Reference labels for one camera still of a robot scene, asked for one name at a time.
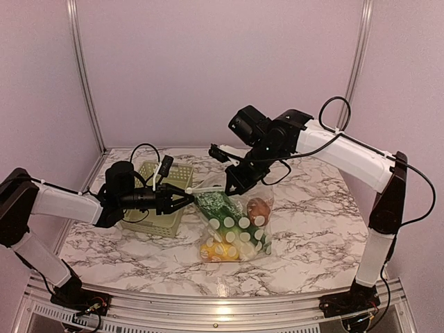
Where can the aluminium frame post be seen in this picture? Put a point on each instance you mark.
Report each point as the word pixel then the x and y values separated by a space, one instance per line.
pixel 360 50
pixel 72 11

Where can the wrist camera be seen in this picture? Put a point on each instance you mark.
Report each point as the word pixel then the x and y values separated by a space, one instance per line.
pixel 124 186
pixel 249 125

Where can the right aluminium frame post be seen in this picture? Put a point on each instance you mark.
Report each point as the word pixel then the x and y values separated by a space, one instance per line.
pixel 360 50

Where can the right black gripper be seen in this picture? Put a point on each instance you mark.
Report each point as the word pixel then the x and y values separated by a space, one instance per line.
pixel 241 183

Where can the front aluminium rail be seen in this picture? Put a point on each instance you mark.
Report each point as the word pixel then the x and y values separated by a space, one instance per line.
pixel 133 311

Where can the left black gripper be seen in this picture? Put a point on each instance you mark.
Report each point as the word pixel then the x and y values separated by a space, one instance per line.
pixel 164 191

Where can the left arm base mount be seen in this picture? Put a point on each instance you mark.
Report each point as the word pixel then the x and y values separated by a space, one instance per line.
pixel 72 295

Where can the left aluminium frame post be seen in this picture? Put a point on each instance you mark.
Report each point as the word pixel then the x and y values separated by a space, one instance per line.
pixel 72 11

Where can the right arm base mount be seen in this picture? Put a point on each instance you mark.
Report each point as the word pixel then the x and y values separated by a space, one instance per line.
pixel 356 298

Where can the yellow lemon toy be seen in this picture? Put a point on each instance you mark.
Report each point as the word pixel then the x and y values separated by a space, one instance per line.
pixel 219 253

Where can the brown orange round toy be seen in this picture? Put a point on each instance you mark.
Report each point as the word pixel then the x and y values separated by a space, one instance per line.
pixel 258 212

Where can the green bok choy toy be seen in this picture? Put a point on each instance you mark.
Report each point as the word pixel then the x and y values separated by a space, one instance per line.
pixel 224 221

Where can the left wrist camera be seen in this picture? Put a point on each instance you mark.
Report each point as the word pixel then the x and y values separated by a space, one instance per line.
pixel 124 186

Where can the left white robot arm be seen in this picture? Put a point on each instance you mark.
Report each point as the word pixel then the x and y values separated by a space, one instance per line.
pixel 23 196

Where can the clear zip top bag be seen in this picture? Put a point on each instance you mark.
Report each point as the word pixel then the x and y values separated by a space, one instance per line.
pixel 217 183

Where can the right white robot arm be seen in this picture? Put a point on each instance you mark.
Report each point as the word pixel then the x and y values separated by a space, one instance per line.
pixel 297 134

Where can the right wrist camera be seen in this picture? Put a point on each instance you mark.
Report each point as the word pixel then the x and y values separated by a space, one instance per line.
pixel 249 125

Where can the green perforated plastic basket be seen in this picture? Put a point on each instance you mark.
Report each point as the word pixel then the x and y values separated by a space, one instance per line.
pixel 163 216

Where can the bright green pepper toy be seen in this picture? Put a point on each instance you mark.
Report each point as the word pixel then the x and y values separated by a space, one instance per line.
pixel 257 239

